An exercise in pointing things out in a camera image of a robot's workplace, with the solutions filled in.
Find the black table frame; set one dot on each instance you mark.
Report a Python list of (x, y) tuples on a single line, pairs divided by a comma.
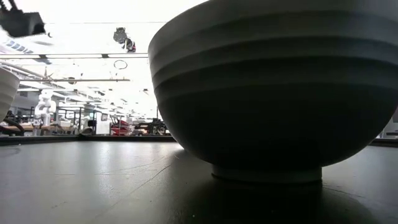
[(93, 139)]

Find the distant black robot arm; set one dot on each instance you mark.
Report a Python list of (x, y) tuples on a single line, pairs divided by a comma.
[(155, 126)]

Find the thin overhead rig beam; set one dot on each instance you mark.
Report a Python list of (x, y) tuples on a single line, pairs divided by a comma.
[(77, 80)]

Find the dark ceiling-hung camera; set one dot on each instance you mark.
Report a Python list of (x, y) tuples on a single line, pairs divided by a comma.
[(119, 35)]

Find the black bowl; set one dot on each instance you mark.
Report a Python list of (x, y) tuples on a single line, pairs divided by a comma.
[(273, 109)]

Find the grey overhead rig beam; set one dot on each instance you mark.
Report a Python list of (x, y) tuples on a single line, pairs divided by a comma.
[(77, 56)]

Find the small dark wall frame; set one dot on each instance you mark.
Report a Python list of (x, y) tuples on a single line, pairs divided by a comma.
[(104, 117)]

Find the distant white robot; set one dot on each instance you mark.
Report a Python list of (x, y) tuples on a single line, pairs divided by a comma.
[(45, 107)]

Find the tan bowl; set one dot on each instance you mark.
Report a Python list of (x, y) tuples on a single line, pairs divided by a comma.
[(7, 93)]

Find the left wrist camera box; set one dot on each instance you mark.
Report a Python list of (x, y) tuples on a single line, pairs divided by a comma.
[(21, 23)]

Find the distant red cart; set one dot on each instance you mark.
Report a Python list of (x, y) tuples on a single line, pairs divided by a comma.
[(121, 127)]

